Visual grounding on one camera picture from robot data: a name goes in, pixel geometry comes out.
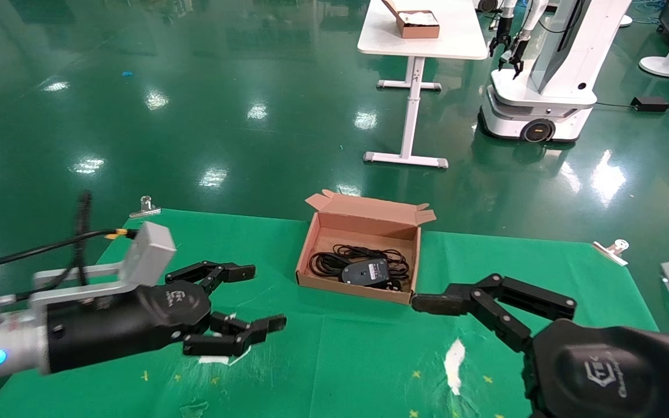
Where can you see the white wheeled background robot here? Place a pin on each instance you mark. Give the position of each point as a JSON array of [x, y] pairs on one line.
[[561, 52]]

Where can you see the black power adapter brick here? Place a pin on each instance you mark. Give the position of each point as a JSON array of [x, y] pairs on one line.
[[649, 104]]

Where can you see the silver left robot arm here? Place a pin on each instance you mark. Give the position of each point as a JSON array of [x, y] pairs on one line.
[[3, 342]]

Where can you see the silver metal binder clip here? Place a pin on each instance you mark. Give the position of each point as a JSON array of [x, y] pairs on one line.
[[612, 251], [146, 208]]

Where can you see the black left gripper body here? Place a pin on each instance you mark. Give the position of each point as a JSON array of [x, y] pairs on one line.
[[125, 325]]

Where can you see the small brown cardboard box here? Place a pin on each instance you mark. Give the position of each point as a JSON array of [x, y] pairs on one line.
[[418, 28]]

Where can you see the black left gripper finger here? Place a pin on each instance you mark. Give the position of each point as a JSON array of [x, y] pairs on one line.
[[230, 339], [207, 273]]

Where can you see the black computer mouse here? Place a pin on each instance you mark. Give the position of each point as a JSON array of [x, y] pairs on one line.
[[364, 271]]

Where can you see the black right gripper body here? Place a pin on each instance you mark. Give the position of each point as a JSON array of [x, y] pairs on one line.
[[613, 377]]

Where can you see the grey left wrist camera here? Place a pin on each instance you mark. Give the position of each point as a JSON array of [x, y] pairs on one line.
[[151, 249]]

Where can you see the white standing table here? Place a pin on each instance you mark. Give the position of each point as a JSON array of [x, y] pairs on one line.
[[456, 35]]

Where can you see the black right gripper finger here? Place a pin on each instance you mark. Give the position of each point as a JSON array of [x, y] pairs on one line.
[[503, 316]]

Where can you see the open brown cardboard box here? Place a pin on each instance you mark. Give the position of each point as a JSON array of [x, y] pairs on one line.
[[363, 223]]

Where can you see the green table cloth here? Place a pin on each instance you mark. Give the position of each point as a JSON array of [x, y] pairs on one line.
[[358, 348]]

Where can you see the background robot arm with gripper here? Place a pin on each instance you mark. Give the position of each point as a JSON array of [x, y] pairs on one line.
[[523, 40], [500, 35]]

